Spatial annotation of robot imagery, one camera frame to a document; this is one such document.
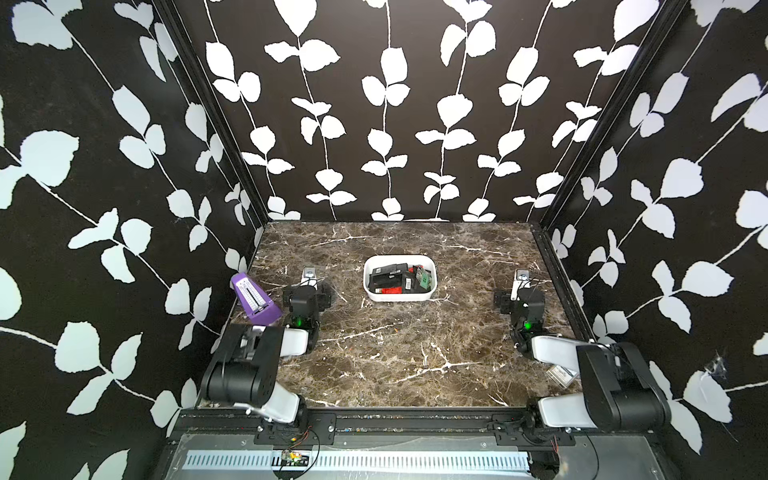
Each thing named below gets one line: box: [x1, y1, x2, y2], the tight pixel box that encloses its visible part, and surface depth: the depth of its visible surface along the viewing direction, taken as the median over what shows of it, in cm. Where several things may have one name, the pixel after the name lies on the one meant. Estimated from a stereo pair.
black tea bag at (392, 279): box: [368, 263, 416, 294], surface depth 99 cm
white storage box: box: [363, 255, 438, 302], surface depth 100 cm
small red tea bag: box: [375, 286, 403, 294], surface depth 98 cm
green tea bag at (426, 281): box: [419, 272, 432, 291], surface depth 100 cm
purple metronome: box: [230, 272, 283, 326], surface depth 88 cm
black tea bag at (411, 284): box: [402, 272, 425, 294], surface depth 97 cm
